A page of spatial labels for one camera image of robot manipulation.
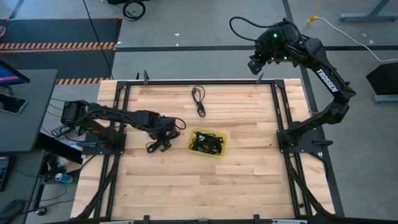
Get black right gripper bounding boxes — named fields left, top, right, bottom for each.
left=248, top=23, right=299, bottom=75

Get black cable with red tie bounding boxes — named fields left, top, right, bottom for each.
left=145, top=129, right=182, bottom=154

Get black looped USB-C cable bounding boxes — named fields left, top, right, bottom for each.
left=191, top=85, right=207, bottom=119

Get black cable grey plugs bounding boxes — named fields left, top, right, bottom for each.
left=194, top=130, right=225, bottom=156

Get translucent yellow plastic tray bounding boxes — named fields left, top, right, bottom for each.
left=187, top=126, right=228, bottom=159

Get grey metal desk leg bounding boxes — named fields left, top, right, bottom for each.
left=338, top=0, right=398, bottom=22

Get black power adapter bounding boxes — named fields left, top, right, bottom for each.
left=50, top=124, right=75, bottom=138

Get blue capped water bottle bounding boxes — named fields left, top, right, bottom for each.
left=54, top=172, right=74, bottom=184

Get black box on grey stand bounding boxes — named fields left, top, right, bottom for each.
left=366, top=61, right=398, bottom=105

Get grey side desk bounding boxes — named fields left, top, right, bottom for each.
left=0, top=68, right=58, bottom=153

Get black mat with hazard stripes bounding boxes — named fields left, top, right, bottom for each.
left=0, top=17, right=123, bottom=85

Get black smartphone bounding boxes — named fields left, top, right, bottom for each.
left=0, top=92, right=28, bottom=115

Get computer monitor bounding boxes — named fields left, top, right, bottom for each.
left=0, top=58, right=31, bottom=87

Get yellow power cord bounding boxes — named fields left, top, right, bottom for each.
left=307, top=0, right=322, bottom=25

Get black metal table frame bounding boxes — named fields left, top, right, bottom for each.
left=74, top=73, right=346, bottom=224

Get white floor cable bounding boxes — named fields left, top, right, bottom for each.
left=315, top=17, right=398, bottom=63

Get long thin black cable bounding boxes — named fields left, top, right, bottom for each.
left=82, top=0, right=113, bottom=79

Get coiled black floor cable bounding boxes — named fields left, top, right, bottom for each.
left=121, top=0, right=146, bottom=22

